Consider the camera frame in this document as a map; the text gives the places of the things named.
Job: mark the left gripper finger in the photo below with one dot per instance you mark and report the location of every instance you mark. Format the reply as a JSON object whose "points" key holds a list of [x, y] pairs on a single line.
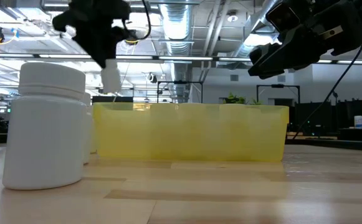
{"points": [[102, 46]]}

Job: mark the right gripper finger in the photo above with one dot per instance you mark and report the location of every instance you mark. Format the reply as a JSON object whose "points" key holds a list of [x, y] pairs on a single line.
{"points": [[268, 71], [293, 49]]}

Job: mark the yellow translucent plastic basket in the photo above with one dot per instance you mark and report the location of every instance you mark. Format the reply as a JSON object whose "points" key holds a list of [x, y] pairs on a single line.
{"points": [[121, 133]]}

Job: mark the small green potted plant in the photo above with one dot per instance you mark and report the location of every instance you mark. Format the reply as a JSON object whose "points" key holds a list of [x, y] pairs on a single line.
{"points": [[235, 99]]}

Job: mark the black flat box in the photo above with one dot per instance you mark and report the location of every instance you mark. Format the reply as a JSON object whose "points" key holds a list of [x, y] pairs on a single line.
{"points": [[112, 99]]}

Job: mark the white round ceiling sensor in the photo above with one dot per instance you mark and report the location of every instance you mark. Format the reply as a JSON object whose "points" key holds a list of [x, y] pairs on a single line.
{"points": [[232, 18]]}

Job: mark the white container blue label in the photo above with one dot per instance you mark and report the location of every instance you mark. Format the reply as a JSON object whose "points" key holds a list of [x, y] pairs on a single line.
{"points": [[359, 121]]}

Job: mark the black background rig frame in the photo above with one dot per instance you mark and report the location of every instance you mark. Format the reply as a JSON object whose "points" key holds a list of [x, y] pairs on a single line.
{"points": [[180, 82], [277, 85]]}

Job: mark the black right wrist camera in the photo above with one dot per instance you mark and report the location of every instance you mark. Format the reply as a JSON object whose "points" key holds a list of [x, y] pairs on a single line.
{"points": [[283, 15]]}

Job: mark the silver ribbed ventilation duct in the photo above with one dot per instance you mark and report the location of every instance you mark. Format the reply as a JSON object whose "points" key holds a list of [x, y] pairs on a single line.
{"points": [[177, 28], [255, 25]]}

